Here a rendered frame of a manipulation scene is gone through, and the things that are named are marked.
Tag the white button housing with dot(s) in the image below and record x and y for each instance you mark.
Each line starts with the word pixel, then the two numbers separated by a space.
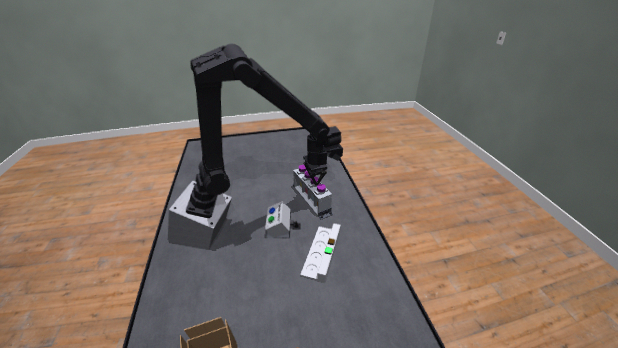
pixel 279 220

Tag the white tray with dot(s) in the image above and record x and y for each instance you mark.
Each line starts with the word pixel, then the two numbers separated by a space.
pixel 320 254

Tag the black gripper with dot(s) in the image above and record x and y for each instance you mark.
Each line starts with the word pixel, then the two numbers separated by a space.
pixel 311 165

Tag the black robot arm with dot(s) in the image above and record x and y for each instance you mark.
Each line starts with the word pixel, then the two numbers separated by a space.
pixel 233 64

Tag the brown cardboard box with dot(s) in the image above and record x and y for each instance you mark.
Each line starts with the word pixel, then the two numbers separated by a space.
pixel 221 338

